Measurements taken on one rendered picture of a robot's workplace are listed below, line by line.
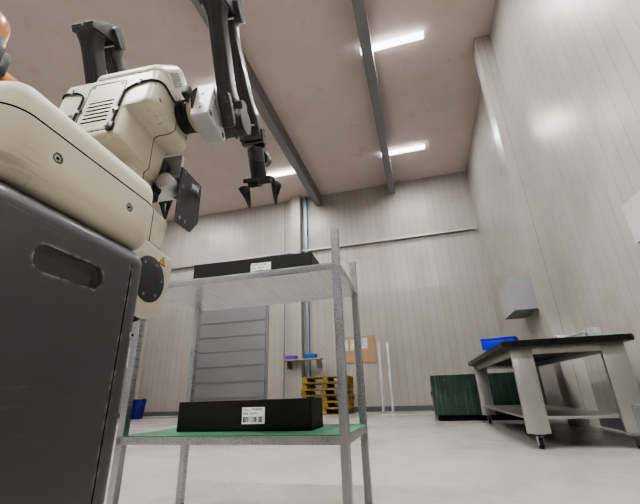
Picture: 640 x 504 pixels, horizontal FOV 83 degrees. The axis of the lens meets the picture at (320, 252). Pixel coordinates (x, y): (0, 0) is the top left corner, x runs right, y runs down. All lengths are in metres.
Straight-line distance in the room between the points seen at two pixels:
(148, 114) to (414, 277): 10.16
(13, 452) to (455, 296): 10.50
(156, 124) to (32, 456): 0.75
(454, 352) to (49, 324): 10.21
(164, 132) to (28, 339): 0.68
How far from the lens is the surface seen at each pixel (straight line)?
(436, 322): 10.55
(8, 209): 0.47
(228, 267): 1.71
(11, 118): 0.51
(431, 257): 11.03
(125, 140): 0.96
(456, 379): 6.79
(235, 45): 1.34
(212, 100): 1.01
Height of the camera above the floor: 0.48
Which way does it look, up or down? 22 degrees up
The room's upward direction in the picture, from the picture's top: 2 degrees counter-clockwise
